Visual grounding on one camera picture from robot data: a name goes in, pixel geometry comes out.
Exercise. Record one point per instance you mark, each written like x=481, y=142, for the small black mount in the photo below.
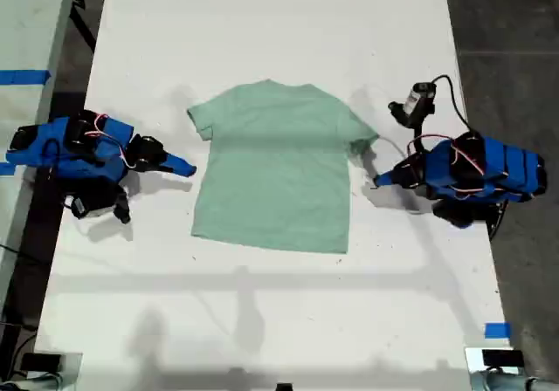
x=284, y=387

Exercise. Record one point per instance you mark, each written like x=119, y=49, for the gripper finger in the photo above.
x=393, y=175
x=397, y=183
x=179, y=160
x=174, y=169

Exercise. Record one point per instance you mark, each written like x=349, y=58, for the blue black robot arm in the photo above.
x=515, y=168
x=39, y=146

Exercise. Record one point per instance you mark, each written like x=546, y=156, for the square blue tape piece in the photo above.
x=498, y=331

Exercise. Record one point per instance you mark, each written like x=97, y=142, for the pale green T-shirt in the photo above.
x=275, y=168

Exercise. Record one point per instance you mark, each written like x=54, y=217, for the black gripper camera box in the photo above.
x=83, y=207
x=419, y=98

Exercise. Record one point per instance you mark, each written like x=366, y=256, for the short blue tape strip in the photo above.
x=6, y=169

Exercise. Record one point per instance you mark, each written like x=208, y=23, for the pale grey clamp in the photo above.
x=502, y=382
x=35, y=383

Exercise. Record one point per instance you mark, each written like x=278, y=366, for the long blue tape strip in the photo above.
x=22, y=77

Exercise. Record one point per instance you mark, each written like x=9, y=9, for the shiny metal plate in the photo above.
x=72, y=373
x=474, y=358

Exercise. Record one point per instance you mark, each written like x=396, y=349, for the small black box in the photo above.
x=502, y=358
x=41, y=361

